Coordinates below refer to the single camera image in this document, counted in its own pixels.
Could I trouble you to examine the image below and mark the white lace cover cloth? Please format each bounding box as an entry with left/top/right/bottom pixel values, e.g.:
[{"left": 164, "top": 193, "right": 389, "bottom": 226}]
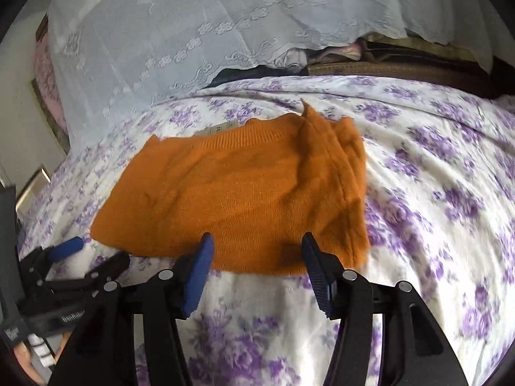
[{"left": 49, "top": 0, "right": 508, "bottom": 151}]

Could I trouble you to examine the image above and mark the person's left hand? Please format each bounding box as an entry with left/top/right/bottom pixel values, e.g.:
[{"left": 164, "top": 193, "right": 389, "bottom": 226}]
[{"left": 11, "top": 330, "right": 73, "bottom": 386}]

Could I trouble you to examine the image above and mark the purple floral bed sheet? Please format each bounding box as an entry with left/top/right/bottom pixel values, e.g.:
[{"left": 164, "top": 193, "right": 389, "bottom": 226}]
[{"left": 19, "top": 76, "right": 514, "bottom": 385}]

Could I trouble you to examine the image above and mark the orange knit sweater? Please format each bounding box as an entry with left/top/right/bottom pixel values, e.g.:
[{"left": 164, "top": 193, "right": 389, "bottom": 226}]
[{"left": 90, "top": 106, "right": 370, "bottom": 275}]

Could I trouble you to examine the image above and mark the brown woven mat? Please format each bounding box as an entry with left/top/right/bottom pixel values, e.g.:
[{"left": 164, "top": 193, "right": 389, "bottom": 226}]
[{"left": 307, "top": 62, "right": 487, "bottom": 88}]

